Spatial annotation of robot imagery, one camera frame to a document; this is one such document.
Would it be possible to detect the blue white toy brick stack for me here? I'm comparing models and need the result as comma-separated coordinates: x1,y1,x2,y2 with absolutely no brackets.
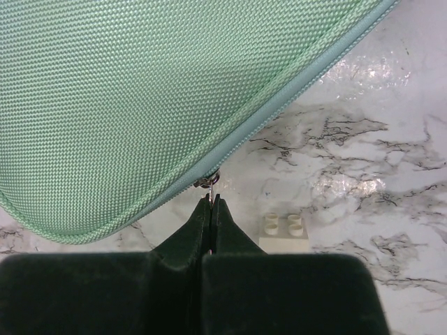
258,213,310,254

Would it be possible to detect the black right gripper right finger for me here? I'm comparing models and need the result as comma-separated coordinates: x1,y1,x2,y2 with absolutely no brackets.
202,198,388,334

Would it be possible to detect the green medicine kit case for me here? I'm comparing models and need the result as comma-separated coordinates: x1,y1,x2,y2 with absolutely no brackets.
1,1,395,244

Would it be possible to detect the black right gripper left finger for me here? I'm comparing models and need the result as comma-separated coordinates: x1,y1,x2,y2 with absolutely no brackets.
1,199,210,334

